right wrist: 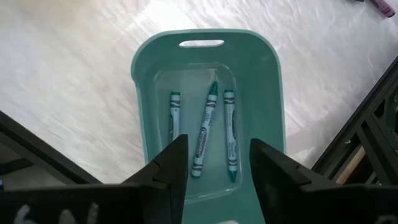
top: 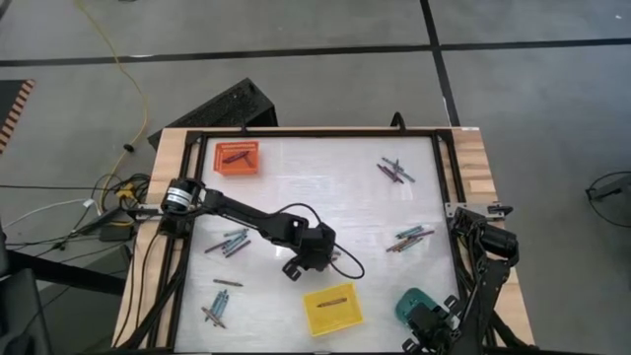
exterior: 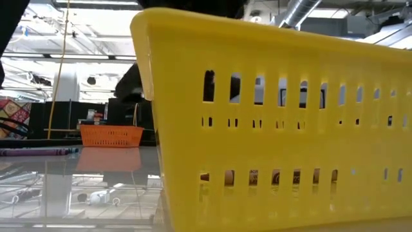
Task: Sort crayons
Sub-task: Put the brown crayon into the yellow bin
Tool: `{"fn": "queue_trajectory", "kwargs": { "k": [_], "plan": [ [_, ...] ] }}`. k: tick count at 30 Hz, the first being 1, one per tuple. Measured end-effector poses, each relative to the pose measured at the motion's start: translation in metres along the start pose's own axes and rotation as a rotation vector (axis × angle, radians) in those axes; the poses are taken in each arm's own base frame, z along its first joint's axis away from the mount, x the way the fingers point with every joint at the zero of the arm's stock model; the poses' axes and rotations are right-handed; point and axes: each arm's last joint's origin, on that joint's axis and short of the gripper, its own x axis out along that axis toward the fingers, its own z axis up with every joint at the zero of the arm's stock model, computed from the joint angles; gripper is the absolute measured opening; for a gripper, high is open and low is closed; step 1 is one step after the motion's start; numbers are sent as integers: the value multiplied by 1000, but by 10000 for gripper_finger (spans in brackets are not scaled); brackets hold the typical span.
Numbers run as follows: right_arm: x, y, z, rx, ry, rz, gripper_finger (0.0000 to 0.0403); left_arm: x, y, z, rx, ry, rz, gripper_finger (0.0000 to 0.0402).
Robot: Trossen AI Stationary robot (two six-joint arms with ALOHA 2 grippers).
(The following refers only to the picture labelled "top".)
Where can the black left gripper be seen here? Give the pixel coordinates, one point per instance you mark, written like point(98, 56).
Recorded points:
point(318, 256)

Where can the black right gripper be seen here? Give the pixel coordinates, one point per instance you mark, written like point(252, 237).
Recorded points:
point(431, 328)

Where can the yellow plastic basket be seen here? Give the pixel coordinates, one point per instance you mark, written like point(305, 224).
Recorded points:
point(335, 323)

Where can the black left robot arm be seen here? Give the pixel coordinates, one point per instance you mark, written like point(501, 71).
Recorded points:
point(246, 217)

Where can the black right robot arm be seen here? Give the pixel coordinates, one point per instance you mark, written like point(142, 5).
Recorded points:
point(485, 286)

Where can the teal plastic tray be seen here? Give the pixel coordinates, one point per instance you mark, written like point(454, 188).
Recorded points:
point(408, 305)

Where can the orange plastic basket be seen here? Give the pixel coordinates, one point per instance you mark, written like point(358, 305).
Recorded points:
point(251, 170)

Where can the wooden table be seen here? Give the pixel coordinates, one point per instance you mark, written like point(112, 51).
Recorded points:
point(170, 148)

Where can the black power brick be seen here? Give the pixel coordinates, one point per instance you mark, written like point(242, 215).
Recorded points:
point(116, 233)

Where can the black metal floor bar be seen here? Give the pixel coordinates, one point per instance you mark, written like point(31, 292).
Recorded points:
point(69, 275)

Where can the black orange striped mat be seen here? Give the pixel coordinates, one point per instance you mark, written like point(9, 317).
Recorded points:
point(10, 98)

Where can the black metal table frame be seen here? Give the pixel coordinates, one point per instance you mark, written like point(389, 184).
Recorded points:
point(320, 132)

